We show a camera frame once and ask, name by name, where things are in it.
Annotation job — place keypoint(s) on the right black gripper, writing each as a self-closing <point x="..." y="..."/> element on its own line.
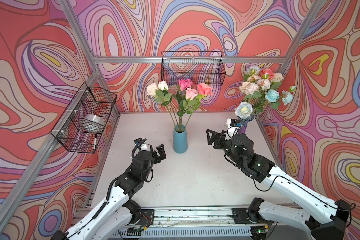
<point x="220" y="138"/>

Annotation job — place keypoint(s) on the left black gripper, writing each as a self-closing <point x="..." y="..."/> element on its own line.
<point x="153" y="154"/>

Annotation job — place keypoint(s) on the teal ceramic cylinder vase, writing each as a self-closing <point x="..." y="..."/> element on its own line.
<point x="180" y="139"/>

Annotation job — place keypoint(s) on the purple blue glass vase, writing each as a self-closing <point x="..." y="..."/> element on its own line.
<point x="245" y="123"/>

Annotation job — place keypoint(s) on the white blue-edged rose stem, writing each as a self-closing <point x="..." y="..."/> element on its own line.
<point x="244" y="110"/>

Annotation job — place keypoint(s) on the coral pink rose stem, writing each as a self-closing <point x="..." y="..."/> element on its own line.
<point x="204" y="89"/>

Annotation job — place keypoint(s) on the small pink rosebud stem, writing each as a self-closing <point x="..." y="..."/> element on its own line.
<point x="189" y="102"/>

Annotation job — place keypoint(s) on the single white rosebud stem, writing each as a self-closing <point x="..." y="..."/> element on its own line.
<point x="164" y="97"/>

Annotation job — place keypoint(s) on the small white pink rose spray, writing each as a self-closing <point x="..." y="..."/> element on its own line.
<point x="151" y="91"/>

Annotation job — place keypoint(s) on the magenta rose stem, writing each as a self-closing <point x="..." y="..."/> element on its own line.
<point x="183" y="84"/>

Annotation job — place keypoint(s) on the teal peony flower stem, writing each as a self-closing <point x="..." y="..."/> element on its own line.
<point x="275" y="99"/>

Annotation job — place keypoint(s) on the white blue rose stem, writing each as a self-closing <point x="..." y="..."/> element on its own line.
<point x="253" y="70"/>

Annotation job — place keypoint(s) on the pink rosebud spray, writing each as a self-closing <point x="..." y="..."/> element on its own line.
<point x="267" y="74"/>

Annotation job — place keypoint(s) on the cream pink rose stem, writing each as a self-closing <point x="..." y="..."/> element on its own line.
<point x="278" y="77"/>

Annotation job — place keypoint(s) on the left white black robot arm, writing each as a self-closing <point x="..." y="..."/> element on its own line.
<point x="117" y="209"/>

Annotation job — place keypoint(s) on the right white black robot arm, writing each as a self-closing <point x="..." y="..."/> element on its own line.
<point x="321" y="217"/>

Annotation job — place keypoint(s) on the silver tape roll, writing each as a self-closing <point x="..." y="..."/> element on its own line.
<point x="95" y="119"/>

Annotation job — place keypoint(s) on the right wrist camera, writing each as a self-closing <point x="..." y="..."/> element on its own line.
<point x="233" y="127"/>

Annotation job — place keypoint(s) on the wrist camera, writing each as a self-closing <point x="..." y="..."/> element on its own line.
<point x="142" y="145"/>
<point x="233" y="127"/>

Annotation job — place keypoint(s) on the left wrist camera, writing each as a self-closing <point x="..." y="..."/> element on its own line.
<point x="142" y="145"/>

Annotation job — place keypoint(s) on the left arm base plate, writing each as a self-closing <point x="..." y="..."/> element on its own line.
<point x="145" y="219"/>

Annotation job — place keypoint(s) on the black wire basket back wall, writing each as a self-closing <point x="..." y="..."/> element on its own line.
<point x="198" y="66"/>

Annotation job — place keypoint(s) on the black wire basket wall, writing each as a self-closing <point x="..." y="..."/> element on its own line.
<point x="198" y="66"/>
<point x="78" y="135"/>

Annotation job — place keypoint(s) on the aluminium front rail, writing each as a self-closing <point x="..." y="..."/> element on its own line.
<point x="202" y="216"/>

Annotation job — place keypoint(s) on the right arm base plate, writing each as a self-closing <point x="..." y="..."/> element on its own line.
<point x="243" y="216"/>

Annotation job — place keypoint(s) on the black wire basket left wall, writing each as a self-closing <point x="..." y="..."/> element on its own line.
<point x="78" y="135"/>

